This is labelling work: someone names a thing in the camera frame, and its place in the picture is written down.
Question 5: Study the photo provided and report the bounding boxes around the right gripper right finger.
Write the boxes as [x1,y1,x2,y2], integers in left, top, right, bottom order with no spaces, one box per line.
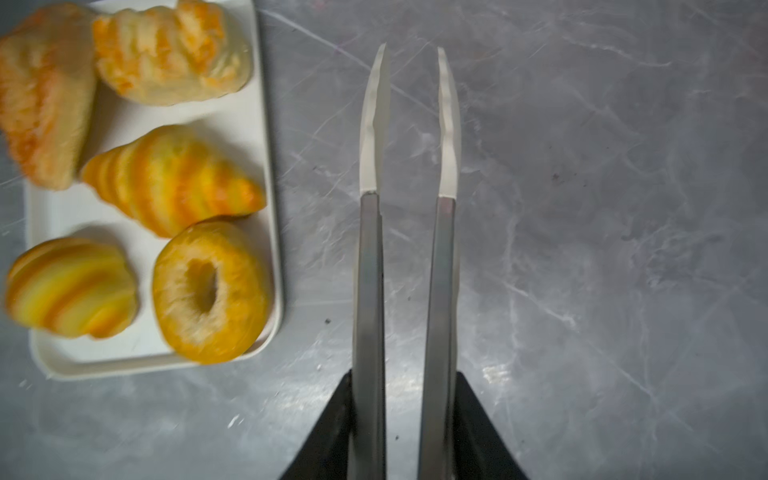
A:
[453,372,529,480]

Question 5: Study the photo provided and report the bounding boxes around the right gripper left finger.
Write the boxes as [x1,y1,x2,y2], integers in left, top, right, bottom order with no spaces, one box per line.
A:
[280,370,353,480]

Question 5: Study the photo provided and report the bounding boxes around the metal silicone-tipped tongs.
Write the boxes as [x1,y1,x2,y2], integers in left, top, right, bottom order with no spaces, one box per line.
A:
[350,45,462,479]

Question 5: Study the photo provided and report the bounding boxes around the fake bagel ring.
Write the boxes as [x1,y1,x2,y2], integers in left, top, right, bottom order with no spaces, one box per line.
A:
[151,219,272,366]

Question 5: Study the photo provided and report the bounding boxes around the round striped fake bun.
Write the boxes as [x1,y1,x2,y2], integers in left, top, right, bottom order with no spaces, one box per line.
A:
[4,237,140,339]

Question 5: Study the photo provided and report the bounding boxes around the orange fake bread roll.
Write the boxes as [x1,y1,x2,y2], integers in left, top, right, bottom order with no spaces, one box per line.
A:
[81,125,267,238]

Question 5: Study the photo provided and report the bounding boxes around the yellow fake bread loaf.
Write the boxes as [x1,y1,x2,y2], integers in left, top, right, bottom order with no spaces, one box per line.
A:
[92,1,253,106]

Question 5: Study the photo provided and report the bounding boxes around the fake croissant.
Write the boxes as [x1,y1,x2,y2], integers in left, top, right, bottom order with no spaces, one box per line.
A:
[1,2,97,191]

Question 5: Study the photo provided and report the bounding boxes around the white rectangular tray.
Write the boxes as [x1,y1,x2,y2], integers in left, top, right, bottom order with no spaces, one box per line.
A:
[7,1,283,380]

